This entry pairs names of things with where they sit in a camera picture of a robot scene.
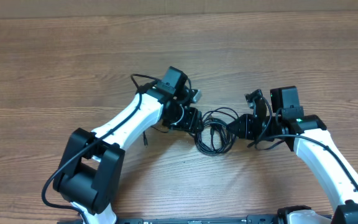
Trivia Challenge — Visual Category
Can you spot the black thin usb cable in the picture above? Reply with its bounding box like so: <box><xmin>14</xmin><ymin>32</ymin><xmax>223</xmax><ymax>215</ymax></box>
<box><xmin>193</xmin><ymin>107</ymin><xmax>239</xmax><ymax>156</ymax></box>

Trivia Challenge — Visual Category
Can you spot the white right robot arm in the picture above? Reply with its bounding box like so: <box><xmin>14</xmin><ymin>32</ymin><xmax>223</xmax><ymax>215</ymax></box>
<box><xmin>227</xmin><ymin>95</ymin><xmax>358</xmax><ymax>223</ymax></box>

